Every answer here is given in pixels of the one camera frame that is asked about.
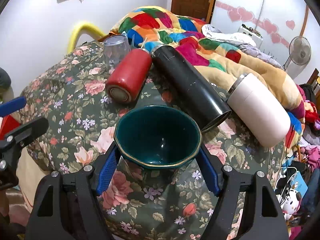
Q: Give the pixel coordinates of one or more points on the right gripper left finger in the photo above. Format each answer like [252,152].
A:
[66,206]

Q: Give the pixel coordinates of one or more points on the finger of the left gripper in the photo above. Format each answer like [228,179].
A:
[12,145]

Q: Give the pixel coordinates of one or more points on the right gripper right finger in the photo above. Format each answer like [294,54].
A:
[262,217]

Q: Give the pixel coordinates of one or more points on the dark green ceramic cup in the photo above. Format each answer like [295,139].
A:
[159,139]

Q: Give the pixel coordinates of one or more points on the clear plastic cup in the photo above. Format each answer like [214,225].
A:
[115,49]

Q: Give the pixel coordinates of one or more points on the black white plush toy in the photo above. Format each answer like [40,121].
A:
[291,204]

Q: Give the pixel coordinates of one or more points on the pile of clothes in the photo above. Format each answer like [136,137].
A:
[309,142]

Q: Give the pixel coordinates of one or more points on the white thermos bottle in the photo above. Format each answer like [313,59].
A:
[259,109]

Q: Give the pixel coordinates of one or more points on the red thermos bottle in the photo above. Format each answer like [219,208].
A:
[128,78]

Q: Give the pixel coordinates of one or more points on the black thermos bottle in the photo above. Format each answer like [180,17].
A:
[199,98]

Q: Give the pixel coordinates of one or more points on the colourful patchwork blanket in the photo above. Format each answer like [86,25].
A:
[219,63]

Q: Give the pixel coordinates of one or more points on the standing electric fan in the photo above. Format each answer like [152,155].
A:
[299,52]

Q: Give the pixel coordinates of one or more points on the white grey bundled quilt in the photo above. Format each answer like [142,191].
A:
[241,41]

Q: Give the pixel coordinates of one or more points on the white small cabinet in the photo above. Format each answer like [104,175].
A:
[255,35]

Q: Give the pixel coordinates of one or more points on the white sliding wardrobe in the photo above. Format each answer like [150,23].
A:
[278,21]

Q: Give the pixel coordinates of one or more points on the yellow padded bed rail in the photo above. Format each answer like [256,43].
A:
[85,28]

